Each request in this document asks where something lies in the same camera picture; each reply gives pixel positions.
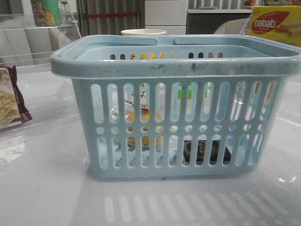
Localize packaged bread slice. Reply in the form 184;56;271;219
110;100;164;150

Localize light blue plastic basket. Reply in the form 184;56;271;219
51;35;301;178

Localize cream paper cup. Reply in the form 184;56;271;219
121;29;166;36

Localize white drawer cabinet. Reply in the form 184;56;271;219
144;0;189;34

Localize brown cracker snack bag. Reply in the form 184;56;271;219
0;66;32;130

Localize clear acrylic shelf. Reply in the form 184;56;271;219
0;13;80;67

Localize green cartoon snack package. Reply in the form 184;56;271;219
31;0;61;26

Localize yellow nabati wafer box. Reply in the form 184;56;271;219
246;5;301;47

